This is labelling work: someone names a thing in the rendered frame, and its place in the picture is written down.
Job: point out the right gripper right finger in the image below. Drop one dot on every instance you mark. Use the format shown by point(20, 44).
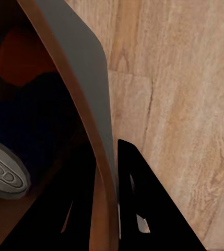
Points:
point(169, 230)

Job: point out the can of soda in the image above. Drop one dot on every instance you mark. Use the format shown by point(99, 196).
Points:
point(23, 56)
point(36, 123)

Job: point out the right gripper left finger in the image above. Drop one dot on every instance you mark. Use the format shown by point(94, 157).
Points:
point(69, 191)

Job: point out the trash can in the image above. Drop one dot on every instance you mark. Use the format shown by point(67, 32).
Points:
point(80, 59)

